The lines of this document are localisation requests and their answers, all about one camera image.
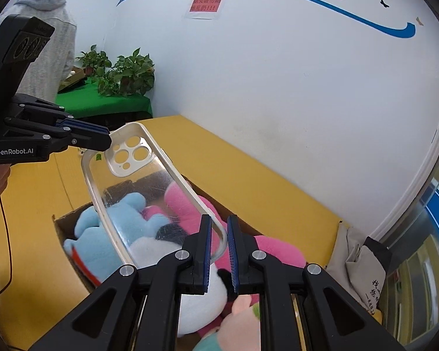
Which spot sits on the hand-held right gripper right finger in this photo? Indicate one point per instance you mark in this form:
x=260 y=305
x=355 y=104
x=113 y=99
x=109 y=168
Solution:
x=233 y=263

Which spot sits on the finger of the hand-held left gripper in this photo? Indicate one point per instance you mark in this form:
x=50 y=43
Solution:
x=91 y=139
x=84 y=125

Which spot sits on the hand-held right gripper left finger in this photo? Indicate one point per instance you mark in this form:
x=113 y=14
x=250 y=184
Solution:
x=206 y=263

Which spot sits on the pink plush toy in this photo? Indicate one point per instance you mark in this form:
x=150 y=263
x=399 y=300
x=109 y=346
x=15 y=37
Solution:
x=274 y=252

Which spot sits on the clear phone case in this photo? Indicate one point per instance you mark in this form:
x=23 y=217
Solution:
x=157 y=190

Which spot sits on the cardboard box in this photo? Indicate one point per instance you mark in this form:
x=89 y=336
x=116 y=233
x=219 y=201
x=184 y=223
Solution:
x=64 y=226

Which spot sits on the green table cloth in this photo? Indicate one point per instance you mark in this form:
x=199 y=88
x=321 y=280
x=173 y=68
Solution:
x=95 y=106

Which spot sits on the brown wooden stand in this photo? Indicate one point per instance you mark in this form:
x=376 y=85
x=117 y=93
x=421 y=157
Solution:
x=73 y=80

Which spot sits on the white plush toy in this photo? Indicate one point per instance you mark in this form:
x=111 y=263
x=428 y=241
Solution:
x=201 y=310

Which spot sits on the small pink green doll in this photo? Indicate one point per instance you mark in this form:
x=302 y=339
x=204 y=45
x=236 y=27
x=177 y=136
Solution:
x=237 y=325

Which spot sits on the green potted plant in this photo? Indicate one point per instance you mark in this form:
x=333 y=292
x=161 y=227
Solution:
x=93 y=60
x=131 y=73

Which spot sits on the light blue plush toy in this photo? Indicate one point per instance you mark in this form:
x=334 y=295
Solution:
x=95 y=241

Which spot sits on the beige tote bag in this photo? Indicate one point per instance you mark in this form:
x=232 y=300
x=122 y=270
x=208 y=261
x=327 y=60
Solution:
x=355 y=263

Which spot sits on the red paper notice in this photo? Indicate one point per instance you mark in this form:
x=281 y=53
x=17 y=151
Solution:
x=204 y=7

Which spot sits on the black butterfly decal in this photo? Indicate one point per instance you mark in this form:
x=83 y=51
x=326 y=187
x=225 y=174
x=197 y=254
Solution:
x=385 y=3

